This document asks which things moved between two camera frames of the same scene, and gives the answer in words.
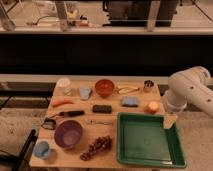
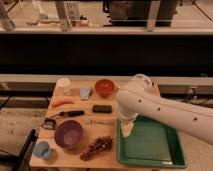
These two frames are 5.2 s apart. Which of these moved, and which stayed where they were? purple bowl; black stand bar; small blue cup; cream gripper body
Moved: cream gripper body
Stayed: purple bowl; black stand bar; small blue cup
